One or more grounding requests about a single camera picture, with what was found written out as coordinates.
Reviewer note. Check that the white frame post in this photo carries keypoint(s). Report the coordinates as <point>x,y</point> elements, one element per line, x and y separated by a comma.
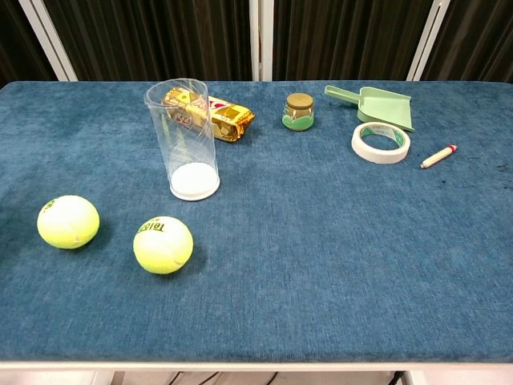
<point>260,40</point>
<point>49,40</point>
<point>429,40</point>

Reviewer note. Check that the transparent plastic cup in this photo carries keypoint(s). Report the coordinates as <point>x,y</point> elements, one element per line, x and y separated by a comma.
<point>195,186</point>

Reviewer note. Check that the black curtain panel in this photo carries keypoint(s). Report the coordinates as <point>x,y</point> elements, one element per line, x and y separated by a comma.
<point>152,40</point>
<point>344,40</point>
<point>477,40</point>
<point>12,40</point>

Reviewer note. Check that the white masking tape roll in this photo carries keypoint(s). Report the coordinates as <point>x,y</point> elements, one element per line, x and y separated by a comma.
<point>376,156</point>

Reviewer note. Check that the yellow tennis ball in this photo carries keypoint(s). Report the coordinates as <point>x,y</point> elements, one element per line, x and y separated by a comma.
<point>68,221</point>
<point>163,245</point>

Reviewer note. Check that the blue table cloth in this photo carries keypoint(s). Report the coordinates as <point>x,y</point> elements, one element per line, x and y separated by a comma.
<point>300,260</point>

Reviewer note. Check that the green plastic dustpan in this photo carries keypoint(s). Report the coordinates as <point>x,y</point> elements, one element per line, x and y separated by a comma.
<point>380,106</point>

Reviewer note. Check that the small jar with gold lid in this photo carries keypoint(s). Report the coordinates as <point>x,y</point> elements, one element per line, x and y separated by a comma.
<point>298,112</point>

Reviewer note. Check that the gold snack packet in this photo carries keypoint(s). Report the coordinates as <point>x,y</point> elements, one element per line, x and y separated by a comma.
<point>228,120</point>

